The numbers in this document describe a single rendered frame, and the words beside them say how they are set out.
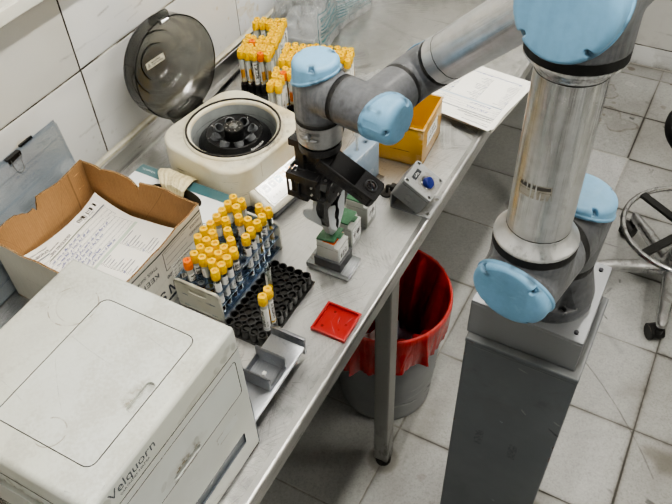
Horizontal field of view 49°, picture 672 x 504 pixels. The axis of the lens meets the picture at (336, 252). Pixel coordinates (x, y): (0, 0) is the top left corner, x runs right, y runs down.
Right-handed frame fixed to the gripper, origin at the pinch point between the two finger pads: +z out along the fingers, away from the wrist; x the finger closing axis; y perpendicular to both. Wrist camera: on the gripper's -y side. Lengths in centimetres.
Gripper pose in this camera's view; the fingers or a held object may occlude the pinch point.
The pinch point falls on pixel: (335, 229)
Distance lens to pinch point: 133.4
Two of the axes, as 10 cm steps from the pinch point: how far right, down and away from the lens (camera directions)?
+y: -8.8, -3.2, 3.4
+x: -4.7, 6.5, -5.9
